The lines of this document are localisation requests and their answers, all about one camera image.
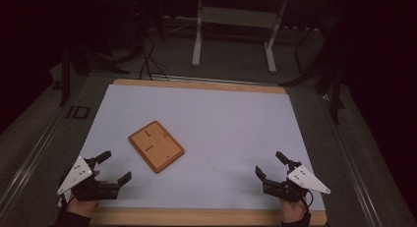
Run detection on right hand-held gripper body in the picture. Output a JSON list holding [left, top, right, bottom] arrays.
[[262, 163, 331, 203]]

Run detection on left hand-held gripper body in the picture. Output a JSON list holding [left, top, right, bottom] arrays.
[[57, 155, 121, 202]]

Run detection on wooden photo frame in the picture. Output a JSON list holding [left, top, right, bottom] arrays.
[[127, 120, 186, 175]]

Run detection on person's left hand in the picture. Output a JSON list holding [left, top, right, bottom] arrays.
[[66, 195, 99, 219]]

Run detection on person's right hand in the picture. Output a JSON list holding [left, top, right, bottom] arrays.
[[279, 196, 309, 224]]

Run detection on white table sheet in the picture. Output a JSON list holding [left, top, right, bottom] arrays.
[[73, 84, 327, 211]]

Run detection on dark floor plate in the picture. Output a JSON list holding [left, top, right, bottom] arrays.
[[67, 105, 91, 121]]

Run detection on black stand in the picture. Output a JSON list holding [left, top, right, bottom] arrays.
[[58, 49, 72, 107]]

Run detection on metal floor rail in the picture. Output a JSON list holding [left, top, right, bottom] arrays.
[[319, 93, 385, 227], [0, 98, 72, 215]]

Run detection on black cables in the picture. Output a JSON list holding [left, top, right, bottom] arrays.
[[139, 33, 170, 82]]

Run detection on white metal desk frame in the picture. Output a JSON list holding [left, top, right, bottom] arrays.
[[191, 0, 289, 74]]

